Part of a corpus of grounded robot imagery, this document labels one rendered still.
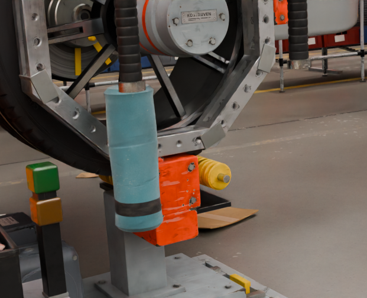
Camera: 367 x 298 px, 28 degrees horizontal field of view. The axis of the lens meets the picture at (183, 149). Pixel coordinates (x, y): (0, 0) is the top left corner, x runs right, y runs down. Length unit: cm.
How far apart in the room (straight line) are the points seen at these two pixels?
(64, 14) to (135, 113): 65
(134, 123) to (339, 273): 126
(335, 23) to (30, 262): 121
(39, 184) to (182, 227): 48
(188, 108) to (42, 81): 40
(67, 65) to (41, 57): 59
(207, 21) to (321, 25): 94
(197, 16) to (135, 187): 32
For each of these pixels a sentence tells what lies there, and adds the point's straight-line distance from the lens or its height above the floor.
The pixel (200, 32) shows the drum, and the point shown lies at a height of 83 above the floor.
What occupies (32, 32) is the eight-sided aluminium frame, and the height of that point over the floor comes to 84.
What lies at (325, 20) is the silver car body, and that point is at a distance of 225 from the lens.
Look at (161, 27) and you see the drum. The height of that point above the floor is 84.
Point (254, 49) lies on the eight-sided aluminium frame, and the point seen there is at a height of 77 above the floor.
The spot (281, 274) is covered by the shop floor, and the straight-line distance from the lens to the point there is 240.
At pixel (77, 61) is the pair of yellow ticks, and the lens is 195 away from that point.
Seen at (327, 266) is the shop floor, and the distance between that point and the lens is 246.
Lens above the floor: 91
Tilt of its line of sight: 12 degrees down
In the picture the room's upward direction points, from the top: 4 degrees counter-clockwise
